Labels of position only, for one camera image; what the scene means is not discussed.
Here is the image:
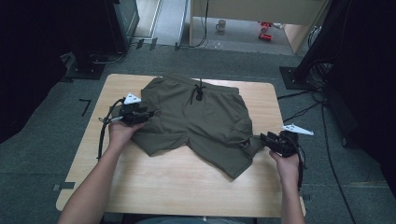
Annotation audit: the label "light wooden furniture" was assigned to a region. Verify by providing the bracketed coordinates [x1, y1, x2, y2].
[188, 0, 332, 56]

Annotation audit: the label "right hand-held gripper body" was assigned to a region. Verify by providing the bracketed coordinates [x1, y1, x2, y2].
[273, 122, 315, 159]

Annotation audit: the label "grey mug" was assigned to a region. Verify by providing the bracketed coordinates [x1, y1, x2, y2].
[215, 19, 228, 33]

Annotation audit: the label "person's right hand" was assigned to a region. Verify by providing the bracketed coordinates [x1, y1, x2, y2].
[268, 149, 302, 189]

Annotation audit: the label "olive green shorts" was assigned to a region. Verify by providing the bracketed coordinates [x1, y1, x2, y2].
[110, 74, 267, 180]

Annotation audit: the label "black hanging cable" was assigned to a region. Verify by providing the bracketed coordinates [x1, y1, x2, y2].
[174, 0, 210, 51]

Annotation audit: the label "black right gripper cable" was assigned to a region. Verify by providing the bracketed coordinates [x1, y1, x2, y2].
[291, 138, 308, 189]

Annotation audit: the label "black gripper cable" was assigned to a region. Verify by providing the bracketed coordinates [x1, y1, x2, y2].
[291, 138, 308, 189]
[96, 97, 126, 161]

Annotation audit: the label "black equipment stand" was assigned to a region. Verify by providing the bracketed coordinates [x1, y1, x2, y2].
[64, 0, 140, 80]

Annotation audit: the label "person's left hand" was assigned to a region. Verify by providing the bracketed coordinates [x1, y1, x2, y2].
[107, 119, 146, 151]

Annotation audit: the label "black stand with cables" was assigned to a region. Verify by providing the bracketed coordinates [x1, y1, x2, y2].
[278, 0, 347, 91]

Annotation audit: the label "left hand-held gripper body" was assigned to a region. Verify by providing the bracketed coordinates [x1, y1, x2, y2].
[117, 91, 148, 127]

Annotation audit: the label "short black floor cable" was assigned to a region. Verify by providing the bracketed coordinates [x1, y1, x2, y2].
[282, 101, 323, 123]

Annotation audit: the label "long black floor cable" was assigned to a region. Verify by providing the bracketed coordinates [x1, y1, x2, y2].
[319, 101, 357, 224]

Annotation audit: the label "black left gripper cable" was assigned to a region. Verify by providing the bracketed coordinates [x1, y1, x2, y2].
[96, 97, 126, 161]

